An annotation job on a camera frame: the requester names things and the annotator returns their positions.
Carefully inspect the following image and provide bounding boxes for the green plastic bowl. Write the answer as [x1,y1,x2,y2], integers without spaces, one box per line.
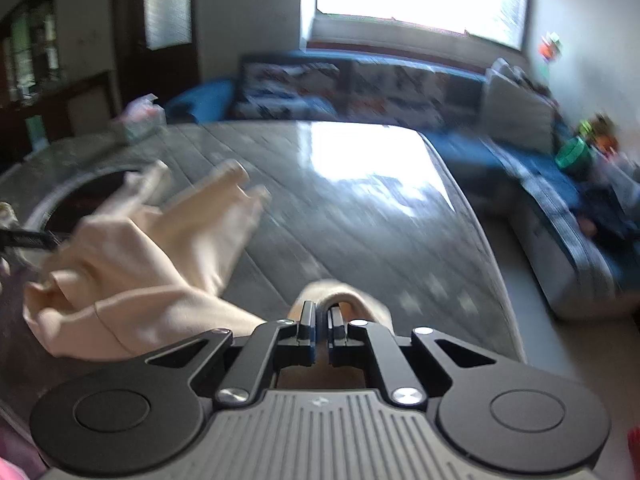
[554,136,592,179]

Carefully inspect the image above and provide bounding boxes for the pink floral garment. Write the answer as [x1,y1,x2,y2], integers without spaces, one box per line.
[0,458,29,480]

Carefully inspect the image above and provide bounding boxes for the dark wooden door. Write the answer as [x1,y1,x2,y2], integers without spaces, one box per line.
[112,0,200,105]

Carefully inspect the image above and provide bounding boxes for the cream knit sweater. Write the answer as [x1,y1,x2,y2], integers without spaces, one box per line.
[22,158,393,361]

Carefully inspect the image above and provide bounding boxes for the colourful pinwheel toy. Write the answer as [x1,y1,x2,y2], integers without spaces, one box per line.
[538,32,562,64]

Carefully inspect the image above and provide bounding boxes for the white tissue box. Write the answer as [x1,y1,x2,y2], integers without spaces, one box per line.
[110,93,166,144]

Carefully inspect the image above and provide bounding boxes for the plush teddy toy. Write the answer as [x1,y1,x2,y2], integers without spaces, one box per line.
[577,114,618,154]

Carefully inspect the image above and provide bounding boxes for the left butterfly print cushion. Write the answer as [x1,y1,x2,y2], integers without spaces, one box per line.
[231,63,341,120]

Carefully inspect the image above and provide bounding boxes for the right butterfly print cushion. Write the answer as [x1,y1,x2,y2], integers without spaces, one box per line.
[346,62,450,130]

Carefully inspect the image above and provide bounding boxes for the dark blue clothes pile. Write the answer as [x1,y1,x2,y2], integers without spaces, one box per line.
[574,182,639,240]

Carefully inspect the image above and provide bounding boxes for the butterfly print cushion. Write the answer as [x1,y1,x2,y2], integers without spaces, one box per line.
[231,63,341,120]
[346,62,450,130]

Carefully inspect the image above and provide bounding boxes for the blue corner sofa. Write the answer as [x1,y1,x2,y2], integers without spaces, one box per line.
[166,51,639,321]

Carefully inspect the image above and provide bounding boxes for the round black induction cooktop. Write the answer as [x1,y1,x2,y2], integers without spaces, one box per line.
[23,165,143,235]

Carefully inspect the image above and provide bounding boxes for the dark wooden cabinet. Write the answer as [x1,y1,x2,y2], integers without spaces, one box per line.
[1,0,119,169]

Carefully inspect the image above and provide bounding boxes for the grey plain pillow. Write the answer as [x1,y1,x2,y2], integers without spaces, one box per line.
[480,68,554,155]

